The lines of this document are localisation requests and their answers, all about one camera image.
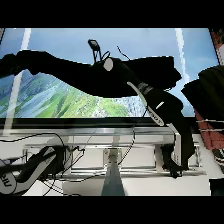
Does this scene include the black pants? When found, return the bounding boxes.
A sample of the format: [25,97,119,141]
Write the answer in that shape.
[0,49,183,99]

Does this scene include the black cable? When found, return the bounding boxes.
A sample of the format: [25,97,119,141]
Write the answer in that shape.
[0,132,86,197]
[117,105,149,167]

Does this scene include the red checked garment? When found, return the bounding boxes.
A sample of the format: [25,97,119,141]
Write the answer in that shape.
[194,111,224,152]

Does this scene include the silver frame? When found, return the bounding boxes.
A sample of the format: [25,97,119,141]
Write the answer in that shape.
[0,126,214,197]

